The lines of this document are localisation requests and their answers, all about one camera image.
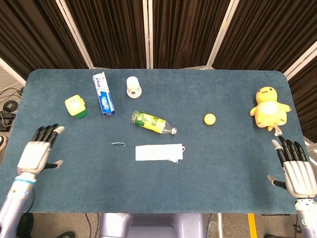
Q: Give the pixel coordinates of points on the green bin with yellow lid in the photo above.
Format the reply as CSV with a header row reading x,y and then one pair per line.
x,y
74,105

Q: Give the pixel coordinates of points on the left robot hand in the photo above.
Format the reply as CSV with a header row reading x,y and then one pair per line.
x,y
32,155

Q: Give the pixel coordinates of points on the black power adapter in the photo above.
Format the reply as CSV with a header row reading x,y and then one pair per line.
x,y
6,121

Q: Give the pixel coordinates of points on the white metal frame base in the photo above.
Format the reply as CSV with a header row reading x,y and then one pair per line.
x,y
312,146

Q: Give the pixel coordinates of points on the white paper sheet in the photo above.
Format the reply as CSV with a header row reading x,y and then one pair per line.
x,y
158,152

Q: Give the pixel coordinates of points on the green label plastic bottle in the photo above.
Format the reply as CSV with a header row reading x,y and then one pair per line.
x,y
148,122

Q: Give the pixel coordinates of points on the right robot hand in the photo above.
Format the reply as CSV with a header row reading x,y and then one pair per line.
x,y
299,178

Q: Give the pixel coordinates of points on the white table leg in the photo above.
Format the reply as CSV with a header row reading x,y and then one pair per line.
x,y
219,225

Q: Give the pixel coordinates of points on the white paper cup stack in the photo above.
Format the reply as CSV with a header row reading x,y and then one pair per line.
x,y
133,86

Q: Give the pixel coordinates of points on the purple-grey robot torso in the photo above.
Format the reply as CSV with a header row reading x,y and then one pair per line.
x,y
153,223

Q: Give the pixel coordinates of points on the yellow duck plush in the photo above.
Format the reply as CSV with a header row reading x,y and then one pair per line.
x,y
268,109

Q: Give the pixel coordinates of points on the yellow ball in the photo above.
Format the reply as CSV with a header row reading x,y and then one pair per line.
x,y
209,119

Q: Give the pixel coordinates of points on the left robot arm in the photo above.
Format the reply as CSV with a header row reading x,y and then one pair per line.
x,y
12,203

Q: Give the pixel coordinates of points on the white shoe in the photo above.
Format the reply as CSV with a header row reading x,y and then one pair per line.
x,y
3,142

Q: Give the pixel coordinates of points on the blue toothpaste box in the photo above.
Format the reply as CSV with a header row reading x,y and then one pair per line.
x,y
105,99

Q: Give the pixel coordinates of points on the black shoe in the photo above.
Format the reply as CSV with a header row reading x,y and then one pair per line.
x,y
67,234

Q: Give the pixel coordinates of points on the brown folding screen panel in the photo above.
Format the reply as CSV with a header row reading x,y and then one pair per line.
x,y
29,29
307,99
111,29
267,29
188,29

